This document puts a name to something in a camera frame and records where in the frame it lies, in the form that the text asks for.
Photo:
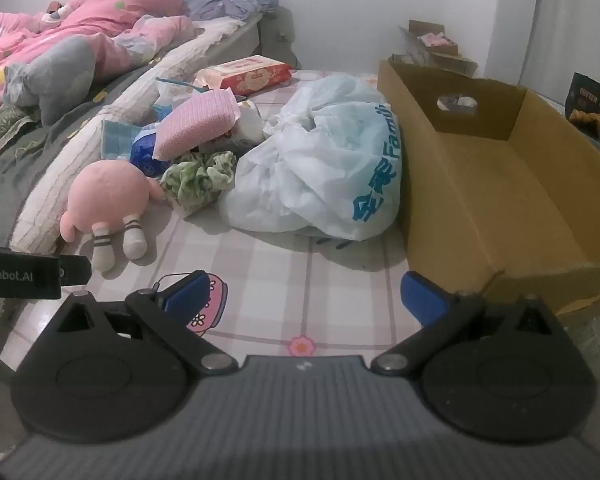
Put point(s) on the purple cloth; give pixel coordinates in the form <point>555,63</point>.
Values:
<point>220,5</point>

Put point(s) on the white plastic bag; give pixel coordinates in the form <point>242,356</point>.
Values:
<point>320,170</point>

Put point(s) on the white fuzzy blanket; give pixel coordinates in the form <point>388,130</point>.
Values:
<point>45,190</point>

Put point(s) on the grey plush pillow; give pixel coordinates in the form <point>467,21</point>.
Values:
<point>65,71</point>

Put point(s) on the pink wet wipes pack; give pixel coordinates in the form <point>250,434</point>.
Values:
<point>250,73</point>

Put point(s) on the pink plush toy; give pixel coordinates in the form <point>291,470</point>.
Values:
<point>105,200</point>

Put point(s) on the green floral cloth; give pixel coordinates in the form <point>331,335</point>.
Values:
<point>195,180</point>

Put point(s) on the clear plastic packet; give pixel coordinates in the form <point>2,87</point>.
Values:
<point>172,95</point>

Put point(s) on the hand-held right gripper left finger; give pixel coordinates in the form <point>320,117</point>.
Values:
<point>185,296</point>

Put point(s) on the blue and white packet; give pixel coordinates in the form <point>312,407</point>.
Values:
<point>145,156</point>

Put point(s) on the light blue checked towel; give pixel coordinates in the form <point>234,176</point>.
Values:
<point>115,138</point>

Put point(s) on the white printed tissue pack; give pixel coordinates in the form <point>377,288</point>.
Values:
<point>250,128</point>

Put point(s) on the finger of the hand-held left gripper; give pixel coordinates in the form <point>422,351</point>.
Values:
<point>75,270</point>

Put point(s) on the dark snack bag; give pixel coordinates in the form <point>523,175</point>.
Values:
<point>590,105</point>

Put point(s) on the pink printed quilt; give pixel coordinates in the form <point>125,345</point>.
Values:
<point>120,10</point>

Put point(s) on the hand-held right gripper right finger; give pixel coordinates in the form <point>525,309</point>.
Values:
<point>422,298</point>

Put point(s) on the checked floral mat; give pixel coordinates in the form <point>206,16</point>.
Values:
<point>280,285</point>

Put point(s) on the large cardboard box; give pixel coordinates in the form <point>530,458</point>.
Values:
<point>480,200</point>

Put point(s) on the pink ribbed cloth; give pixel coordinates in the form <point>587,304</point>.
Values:
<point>195,120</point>

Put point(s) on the dark green printed bedsheet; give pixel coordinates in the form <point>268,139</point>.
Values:
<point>0,185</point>

